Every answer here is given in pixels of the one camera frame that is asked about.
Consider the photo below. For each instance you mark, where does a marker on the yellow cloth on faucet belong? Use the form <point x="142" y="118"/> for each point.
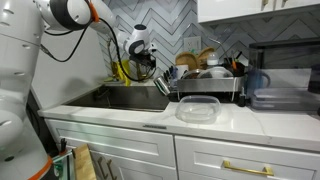
<point x="125" y="71"/>

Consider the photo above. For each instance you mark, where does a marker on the blue water pitcher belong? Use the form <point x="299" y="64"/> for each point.
<point x="256" y="81"/>

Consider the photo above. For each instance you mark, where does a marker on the black countertop appliance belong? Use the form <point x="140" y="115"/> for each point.
<point x="286" y="53"/>

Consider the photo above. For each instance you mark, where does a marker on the glass pot lid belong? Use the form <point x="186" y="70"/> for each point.
<point x="191" y="74"/>

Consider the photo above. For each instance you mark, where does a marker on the clear storage container stack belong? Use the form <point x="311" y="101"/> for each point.
<point x="283" y="100"/>

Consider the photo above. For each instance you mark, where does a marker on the white upper cabinet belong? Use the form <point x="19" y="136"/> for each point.
<point x="233" y="10"/>

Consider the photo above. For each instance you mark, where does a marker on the white cup with blue label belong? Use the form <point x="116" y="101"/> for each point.
<point x="182" y="70"/>

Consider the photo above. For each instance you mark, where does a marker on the yellow sponge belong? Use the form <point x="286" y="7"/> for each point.
<point x="109" y="79"/>

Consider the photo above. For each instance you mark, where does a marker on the clear plastic bowl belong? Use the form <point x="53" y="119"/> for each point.
<point x="218" y="72"/>

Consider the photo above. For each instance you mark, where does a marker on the wooden board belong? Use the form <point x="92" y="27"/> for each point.
<point x="84" y="163"/>

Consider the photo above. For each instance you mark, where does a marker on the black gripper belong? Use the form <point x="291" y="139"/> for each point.
<point x="146" y="59"/>

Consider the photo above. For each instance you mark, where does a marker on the stainless steel sink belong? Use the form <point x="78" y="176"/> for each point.
<point x="133" y="98"/>

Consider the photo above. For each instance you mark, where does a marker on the metal robot cart frame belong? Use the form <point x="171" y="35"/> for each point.
<point x="63" y="163"/>

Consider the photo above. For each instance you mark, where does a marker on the steel dish rack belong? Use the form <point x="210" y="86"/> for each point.
<point x="206" y="85"/>

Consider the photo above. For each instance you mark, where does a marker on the black utensil holder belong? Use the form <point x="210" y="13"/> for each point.
<point x="237" y="68"/>

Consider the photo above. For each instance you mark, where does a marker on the white base cabinet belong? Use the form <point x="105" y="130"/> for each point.
<point x="133" y="146"/>

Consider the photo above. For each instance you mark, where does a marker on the white wall outlet plate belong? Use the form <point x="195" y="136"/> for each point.
<point x="192" y="44"/>

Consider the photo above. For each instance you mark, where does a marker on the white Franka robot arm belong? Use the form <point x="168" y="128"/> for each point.
<point x="20" y="66"/>

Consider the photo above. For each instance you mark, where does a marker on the small black bottle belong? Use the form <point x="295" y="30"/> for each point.
<point x="241" y="99"/>

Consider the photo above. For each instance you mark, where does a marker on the steel utensil cup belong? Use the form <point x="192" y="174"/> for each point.
<point x="162" y="85"/>

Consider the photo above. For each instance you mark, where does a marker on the round wooden plate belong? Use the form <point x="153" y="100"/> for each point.
<point x="186" y="60"/>
<point x="204" y="57"/>

